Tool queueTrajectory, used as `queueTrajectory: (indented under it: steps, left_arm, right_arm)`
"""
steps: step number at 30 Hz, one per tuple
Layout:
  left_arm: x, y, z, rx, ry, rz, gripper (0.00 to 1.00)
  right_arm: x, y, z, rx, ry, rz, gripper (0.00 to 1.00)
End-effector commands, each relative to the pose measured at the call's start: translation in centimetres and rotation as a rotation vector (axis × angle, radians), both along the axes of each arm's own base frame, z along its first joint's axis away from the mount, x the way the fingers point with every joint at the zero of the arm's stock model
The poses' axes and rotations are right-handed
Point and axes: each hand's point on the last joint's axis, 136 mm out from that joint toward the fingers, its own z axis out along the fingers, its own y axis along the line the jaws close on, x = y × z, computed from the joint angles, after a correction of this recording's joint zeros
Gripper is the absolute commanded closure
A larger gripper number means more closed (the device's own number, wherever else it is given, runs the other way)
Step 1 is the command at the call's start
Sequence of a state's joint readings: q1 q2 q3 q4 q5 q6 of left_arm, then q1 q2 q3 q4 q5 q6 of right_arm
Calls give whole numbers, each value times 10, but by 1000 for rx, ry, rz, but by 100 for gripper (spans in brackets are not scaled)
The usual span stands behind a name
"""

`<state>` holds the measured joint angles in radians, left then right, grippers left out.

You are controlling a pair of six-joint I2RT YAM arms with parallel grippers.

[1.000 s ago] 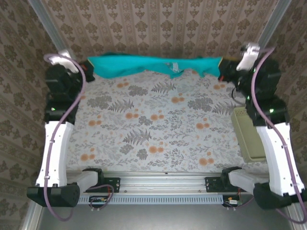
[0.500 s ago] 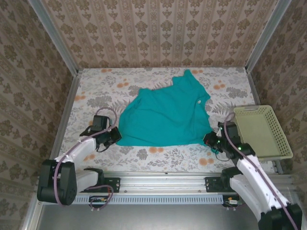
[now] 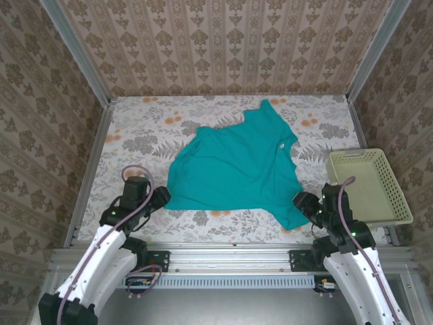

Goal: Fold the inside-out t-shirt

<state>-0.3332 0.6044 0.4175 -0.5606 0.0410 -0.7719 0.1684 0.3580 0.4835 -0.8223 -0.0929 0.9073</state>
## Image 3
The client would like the teal t-shirt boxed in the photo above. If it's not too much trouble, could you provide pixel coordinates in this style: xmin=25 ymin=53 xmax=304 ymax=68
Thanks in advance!
xmin=163 ymin=99 xmax=311 ymax=232

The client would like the pale green plastic basket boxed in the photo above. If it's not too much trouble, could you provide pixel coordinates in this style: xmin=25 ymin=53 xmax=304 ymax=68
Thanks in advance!
xmin=325 ymin=148 xmax=414 ymax=228

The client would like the small black circuit board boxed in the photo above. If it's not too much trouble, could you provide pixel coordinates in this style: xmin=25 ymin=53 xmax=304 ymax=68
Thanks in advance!
xmin=125 ymin=276 xmax=157 ymax=295
xmin=313 ymin=276 xmax=339 ymax=294

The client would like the floral tablecloth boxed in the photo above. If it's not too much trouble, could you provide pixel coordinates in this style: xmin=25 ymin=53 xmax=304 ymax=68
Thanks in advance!
xmin=76 ymin=94 xmax=390 ymax=244

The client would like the grey metal sheet panel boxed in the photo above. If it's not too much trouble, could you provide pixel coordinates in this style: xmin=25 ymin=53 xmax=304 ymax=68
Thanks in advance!
xmin=30 ymin=273 xmax=419 ymax=325

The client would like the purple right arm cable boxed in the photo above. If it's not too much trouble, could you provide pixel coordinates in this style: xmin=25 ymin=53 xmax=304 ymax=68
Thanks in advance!
xmin=336 ymin=175 xmax=400 ymax=325

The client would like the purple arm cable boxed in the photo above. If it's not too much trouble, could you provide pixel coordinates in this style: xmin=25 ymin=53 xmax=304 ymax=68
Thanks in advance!
xmin=57 ymin=165 xmax=163 ymax=325
xmin=336 ymin=175 xmax=400 ymax=325

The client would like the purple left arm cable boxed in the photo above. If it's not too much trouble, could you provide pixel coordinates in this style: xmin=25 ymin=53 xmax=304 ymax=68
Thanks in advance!
xmin=57 ymin=165 xmax=163 ymax=325

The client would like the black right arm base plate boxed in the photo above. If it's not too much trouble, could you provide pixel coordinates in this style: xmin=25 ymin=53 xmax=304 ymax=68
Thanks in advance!
xmin=289 ymin=249 xmax=327 ymax=273

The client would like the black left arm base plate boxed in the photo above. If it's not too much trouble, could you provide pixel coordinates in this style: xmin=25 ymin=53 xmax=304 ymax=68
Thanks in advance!
xmin=135 ymin=249 xmax=170 ymax=273

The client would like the aluminium mounting rail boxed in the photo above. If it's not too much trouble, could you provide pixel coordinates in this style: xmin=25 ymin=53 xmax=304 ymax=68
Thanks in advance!
xmin=50 ymin=242 xmax=415 ymax=272

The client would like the grey slotted cable duct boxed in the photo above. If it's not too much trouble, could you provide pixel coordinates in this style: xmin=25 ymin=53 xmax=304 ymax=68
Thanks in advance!
xmin=111 ymin=274 xmax=316 ymax=289

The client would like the aluminium frame post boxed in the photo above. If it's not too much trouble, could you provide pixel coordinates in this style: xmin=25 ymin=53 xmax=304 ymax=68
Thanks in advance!
xmin=39 ymin=0 xmax=112 ymax=106
xmin=345 ymin=0 xmax=413 ymax=102

